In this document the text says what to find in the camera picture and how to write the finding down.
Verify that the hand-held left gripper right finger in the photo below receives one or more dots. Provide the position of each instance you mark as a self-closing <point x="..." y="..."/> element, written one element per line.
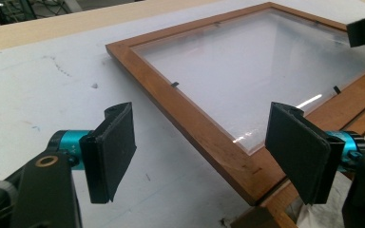
<point x="297" y="152"/>

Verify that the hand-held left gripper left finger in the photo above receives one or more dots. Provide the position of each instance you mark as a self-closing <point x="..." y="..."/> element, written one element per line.
<point x="111" y="152"/>

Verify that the wooden box with glass lid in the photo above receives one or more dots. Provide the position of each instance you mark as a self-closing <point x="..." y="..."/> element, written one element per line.
<point x="202" y="126"/>

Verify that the white paper sheet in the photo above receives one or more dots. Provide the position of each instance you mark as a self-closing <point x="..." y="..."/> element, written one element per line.
<point x="44" y="95"/>

